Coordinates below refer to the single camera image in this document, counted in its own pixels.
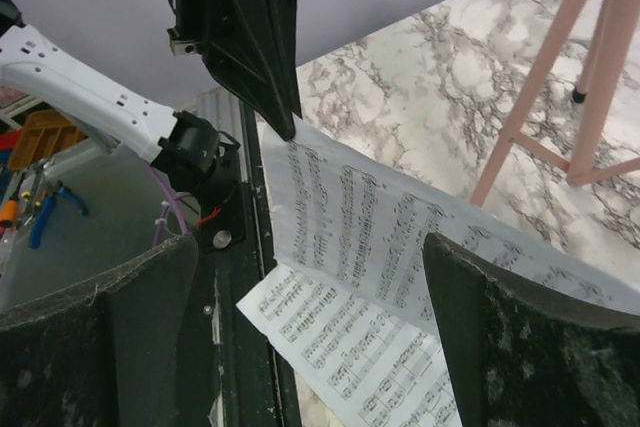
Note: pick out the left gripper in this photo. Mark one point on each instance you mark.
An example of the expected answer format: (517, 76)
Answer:
(248, 47)

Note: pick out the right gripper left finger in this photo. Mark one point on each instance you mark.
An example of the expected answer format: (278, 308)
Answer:
(100, 352)

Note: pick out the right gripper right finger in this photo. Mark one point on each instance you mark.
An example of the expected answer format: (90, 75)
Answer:
(522, 354)

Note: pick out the sheet music page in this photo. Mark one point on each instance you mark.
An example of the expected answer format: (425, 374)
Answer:
(367, 365)
(340, 216)

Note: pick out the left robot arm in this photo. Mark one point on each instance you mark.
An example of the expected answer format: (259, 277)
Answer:
(181, 145)

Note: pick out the orange parts tray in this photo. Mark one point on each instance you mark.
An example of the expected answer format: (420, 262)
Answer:
(44, 134)

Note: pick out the blue handled pliers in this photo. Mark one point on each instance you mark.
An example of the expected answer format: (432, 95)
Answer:
(52, 193)

